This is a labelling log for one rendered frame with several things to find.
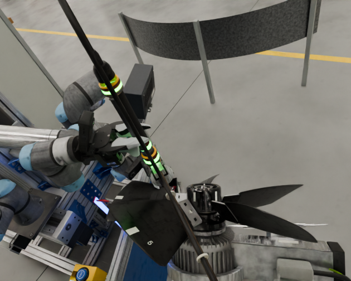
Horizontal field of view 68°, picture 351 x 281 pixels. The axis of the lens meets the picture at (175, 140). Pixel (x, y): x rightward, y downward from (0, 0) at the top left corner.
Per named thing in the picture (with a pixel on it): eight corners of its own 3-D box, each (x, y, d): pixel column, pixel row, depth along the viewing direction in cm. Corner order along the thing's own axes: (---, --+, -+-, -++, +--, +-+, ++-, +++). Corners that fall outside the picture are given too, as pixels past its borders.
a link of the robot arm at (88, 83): (71, 102, 149) (71, 80, 99) (92, 87, 154) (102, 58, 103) (85, 119, 152) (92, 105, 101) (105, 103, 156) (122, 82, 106)
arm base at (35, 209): (10, 221, 127) (-5, 212, 120) (30, 194, 136) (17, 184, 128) (31, 229, 121) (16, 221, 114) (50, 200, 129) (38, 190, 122)
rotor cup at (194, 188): (229, 228, 83) (228, 187, 83) (184, 229, 83) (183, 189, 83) (222, 215, 97) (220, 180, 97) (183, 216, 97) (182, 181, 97)
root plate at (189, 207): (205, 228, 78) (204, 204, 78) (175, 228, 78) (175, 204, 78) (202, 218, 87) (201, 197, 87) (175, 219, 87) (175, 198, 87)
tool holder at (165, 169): (180, 184, 76) (170, 165, 69) (158, 195, 75) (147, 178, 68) (168, 163, 82) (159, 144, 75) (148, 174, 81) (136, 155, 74)
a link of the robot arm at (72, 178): (91, 163, 87) (73, 143, 79) (83, 193, 79) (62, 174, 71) (70, 166, 88) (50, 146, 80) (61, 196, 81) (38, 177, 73)
